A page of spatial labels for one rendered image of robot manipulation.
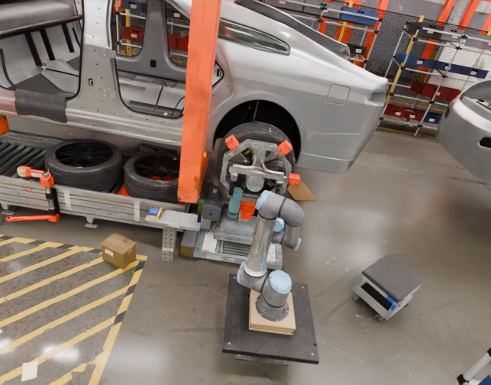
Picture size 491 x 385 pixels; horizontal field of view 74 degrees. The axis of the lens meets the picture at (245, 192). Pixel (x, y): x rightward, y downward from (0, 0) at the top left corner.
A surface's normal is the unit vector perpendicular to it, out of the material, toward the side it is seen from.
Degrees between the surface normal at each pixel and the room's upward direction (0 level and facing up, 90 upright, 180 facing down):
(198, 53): 90
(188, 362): 0
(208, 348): 0
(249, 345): 0
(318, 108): 90
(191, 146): 90
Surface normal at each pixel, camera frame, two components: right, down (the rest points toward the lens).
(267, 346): 0.17, -0.82
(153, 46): -0.04, 0.55
